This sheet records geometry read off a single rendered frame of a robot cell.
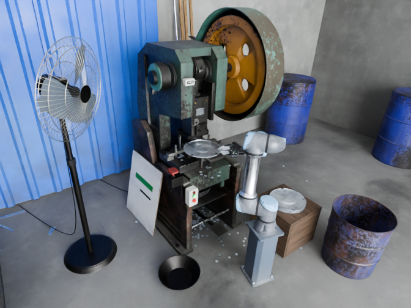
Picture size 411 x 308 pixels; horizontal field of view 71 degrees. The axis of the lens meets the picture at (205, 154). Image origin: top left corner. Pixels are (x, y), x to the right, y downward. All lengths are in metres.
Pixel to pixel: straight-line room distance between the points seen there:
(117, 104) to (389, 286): 2.81
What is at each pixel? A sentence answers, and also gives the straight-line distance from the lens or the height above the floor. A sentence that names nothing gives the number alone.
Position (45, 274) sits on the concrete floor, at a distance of 2.52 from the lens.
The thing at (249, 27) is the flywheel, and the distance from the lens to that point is 2.14.
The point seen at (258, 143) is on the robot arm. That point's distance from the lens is 1.71.
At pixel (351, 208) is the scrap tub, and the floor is 0.36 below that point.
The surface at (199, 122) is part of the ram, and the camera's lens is 2.13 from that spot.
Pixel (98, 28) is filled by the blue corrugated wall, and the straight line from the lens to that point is 2.92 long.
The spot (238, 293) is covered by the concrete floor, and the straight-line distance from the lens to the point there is 2.22.
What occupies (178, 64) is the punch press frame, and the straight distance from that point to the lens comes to 1.88.
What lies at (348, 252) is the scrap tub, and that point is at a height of 0.24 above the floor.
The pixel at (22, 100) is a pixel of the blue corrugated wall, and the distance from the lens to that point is 2.89.
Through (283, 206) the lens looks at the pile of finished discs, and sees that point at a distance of 2.36.
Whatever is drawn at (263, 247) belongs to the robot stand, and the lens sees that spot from 2.02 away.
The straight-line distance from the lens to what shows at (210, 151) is 2.14.
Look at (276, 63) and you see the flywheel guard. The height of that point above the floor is 1.42.
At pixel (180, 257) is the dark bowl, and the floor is 0.06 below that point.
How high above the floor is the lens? 1.78
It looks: 28 degrees down
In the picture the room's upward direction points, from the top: 2 degrees clockwise
